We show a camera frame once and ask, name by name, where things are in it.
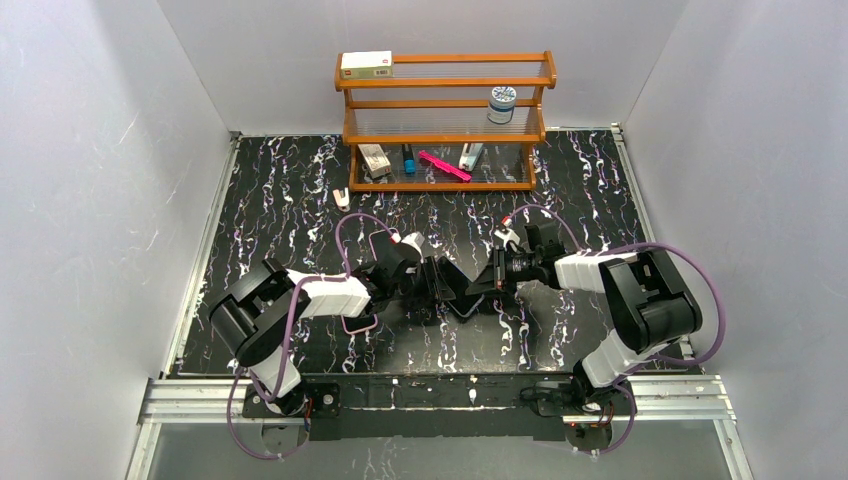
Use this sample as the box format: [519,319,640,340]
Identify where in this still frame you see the white blue round jar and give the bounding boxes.
[487,86,518,125]

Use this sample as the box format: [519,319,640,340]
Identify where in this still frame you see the clear magsafe phone case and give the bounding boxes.
[448,295,485,323]

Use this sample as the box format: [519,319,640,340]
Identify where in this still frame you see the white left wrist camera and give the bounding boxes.
[397,232,424,263]

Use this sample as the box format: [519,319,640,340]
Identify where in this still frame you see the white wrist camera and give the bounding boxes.
[397,232,424,263]
[493,225,521,252]

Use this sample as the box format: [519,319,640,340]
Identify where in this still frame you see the small pink white clip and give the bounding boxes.
[332,187,351,212]

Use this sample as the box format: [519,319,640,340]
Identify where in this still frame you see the pink comb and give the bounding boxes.
[419,151,472,183]

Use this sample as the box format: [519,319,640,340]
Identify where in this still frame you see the pink phone case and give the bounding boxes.
[341,314,379,335]

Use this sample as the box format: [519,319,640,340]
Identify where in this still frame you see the dark teal smartphone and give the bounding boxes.
[436,257,471,311]

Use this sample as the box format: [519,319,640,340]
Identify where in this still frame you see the white cardboard box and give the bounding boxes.
[339,51,393,80]

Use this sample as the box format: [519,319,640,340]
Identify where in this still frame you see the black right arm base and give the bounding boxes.
[517,376,638,457]

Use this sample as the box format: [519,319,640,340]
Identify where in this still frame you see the aluminium frame rail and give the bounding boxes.
[129,135,752,479]

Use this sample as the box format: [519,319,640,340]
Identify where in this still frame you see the blue black marker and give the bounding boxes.
[401,144,417,175]

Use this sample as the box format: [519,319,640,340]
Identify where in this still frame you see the small grey box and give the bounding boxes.
[358,144,392,179]

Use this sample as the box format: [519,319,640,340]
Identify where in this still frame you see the wooden three-tier shelf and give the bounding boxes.
[334,50,557,193]

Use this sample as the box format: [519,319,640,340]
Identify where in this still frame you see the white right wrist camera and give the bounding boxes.
[493,225,521,252]

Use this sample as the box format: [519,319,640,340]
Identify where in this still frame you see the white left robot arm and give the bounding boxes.
[205,243,469,402]

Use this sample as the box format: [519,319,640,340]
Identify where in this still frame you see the white teal stapler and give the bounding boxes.
[458,143,484,172]

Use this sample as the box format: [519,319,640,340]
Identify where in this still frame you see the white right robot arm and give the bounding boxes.
[464,222,703,396]

